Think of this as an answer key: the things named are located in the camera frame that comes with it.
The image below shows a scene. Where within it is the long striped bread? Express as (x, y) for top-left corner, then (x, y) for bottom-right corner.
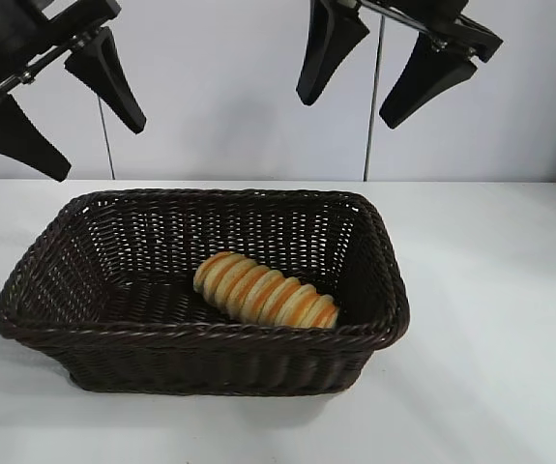
(192, 250), (340, 330)

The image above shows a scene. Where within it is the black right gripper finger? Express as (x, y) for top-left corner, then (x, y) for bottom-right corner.
(295, 0), (370, 105)
(378, 31), (480, 131)

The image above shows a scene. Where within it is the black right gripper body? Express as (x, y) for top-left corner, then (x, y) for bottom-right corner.
(354, 0), (505, 64)

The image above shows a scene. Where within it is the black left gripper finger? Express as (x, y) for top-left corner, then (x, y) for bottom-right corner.
(0, 91), (73, 183)
(63, 26), (147, 134)

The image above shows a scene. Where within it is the thin dark wall strip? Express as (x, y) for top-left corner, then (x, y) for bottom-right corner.
(96, 91), (115, 176)
(363, 14), (385, 181)

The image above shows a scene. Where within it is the dark brown wicker basket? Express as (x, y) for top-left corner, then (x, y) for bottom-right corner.
(0, 188), (412, 396)

